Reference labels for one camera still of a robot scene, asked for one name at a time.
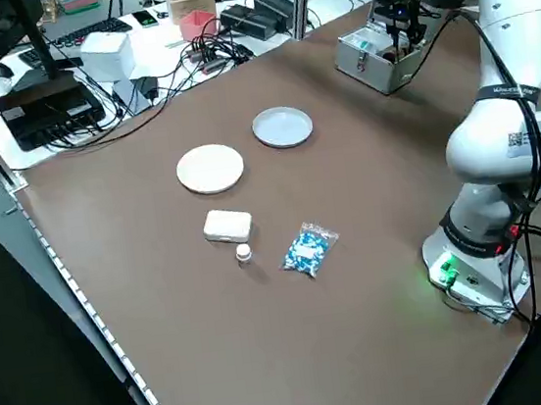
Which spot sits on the aluminium table edge rail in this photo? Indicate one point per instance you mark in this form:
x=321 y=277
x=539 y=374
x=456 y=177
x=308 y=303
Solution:
x=91 y=313

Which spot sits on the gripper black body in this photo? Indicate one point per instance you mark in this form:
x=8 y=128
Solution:
x=407 y=10

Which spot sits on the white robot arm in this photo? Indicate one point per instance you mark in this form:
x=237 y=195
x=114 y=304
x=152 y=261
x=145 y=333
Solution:
x=508 y=10

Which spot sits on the brown iodophor bottle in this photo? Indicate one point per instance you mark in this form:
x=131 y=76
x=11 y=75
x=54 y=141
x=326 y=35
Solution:
x=389 y=55

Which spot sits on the gray round plate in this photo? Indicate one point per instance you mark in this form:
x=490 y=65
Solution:
x=283 y=127

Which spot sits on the white cube box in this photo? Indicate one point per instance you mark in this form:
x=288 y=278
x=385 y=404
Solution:
x=106 y=54

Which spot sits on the aluminium frame post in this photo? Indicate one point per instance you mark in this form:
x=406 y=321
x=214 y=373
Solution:
x=301 y=1

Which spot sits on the bag of blue white capsules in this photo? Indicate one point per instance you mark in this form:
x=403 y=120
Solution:
x=308 y=249

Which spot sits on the small white pill bottle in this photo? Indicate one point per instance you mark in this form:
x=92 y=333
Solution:
x=243 y=255

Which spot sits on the wooden box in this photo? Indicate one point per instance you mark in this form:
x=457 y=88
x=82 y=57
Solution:
x=189 y=2

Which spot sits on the silver aluminium medical kit case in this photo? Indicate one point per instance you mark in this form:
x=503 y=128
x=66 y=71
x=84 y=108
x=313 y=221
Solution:
x=373 y=73

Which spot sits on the black keyboard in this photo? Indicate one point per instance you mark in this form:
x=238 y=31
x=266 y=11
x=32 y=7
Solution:
x=91 y=31

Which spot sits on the white round plate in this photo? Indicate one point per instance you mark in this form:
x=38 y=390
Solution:
x=209 y=168

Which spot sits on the black computer mouse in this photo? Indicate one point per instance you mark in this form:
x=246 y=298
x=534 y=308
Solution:
x=0 y=70

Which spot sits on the pink plastic container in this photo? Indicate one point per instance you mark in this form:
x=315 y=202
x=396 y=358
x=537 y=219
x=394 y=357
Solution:
x=197 y=26

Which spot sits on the black smartphone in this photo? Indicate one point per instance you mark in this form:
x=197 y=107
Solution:
x=145 y=18

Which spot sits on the black equipment case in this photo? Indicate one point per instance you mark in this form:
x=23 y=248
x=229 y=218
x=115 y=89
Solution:
x=248 y=22
x=278 y=6

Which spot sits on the black power adapter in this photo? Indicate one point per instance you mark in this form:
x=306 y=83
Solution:
x=148 y=89

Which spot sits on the black electronics box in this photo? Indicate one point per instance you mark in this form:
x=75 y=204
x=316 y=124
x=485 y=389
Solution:
x=47 y=111

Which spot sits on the white plastic pill box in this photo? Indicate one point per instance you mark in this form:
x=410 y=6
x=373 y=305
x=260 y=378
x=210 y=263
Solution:
x=228 y=225

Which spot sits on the hydrogen peroxide bottle green label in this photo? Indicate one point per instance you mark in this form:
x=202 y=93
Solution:
x=365 y=43

